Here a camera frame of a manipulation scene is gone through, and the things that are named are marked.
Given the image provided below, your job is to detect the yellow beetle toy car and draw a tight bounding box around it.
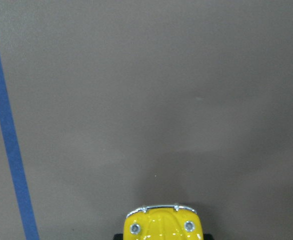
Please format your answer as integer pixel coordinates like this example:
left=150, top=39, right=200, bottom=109
left=122, top=203, right=204, bottom=240

